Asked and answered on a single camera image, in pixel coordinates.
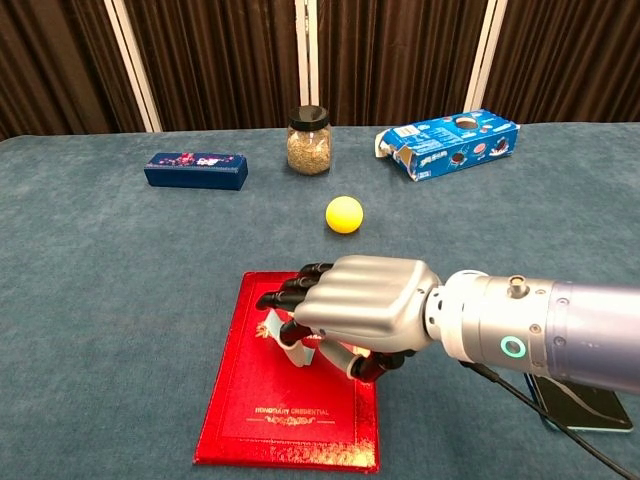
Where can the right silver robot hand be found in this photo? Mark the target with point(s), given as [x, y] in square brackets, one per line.
[370, 305]

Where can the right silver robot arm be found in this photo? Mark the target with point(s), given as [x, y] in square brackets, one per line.
[550, 330]

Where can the red honorary certificate booklet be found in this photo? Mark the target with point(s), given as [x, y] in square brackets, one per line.
[280, 395]

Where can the yellow ball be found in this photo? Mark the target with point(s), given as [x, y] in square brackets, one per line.
[344, 215]

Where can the glass grain jar black lid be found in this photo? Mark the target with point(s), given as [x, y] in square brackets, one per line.
[309, 150]

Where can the blue cookie carton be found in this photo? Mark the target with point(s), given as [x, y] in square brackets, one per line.
[440, 150]

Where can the dark blue floral gift box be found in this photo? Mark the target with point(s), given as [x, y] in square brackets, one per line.
[195, 175]

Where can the black smartphone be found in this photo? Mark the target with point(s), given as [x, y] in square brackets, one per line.
[595, 410]

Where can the blue tablecloth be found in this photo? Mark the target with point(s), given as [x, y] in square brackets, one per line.
[100, 350]

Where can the dark brown curtain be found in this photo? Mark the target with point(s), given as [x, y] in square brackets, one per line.
[225, 60]

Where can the white frame post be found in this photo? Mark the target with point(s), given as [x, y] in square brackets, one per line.
[306, 55]
[132, 65]
[485, 55]

